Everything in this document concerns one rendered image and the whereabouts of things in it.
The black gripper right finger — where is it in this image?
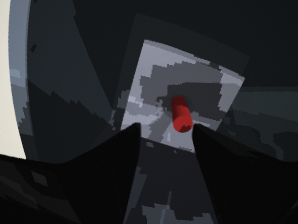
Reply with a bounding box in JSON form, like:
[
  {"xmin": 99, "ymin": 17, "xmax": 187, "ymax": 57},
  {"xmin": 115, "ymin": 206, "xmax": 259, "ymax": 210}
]
[{"xmin": 192, "ymin": 123, "xmax": 298, "ymax": 224}]

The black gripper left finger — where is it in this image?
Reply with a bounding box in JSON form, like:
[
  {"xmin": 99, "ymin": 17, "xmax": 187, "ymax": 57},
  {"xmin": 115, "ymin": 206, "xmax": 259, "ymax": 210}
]
[{"xmin": 0, "ymin": 123, "xmax": 142, "ymax": 224}]

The dark red peg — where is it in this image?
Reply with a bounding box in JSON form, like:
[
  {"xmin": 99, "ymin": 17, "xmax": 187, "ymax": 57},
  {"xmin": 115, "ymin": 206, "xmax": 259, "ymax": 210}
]
[{"xmin": 170, "ymin": 96, "xmax": 193, "ymax": 132}]

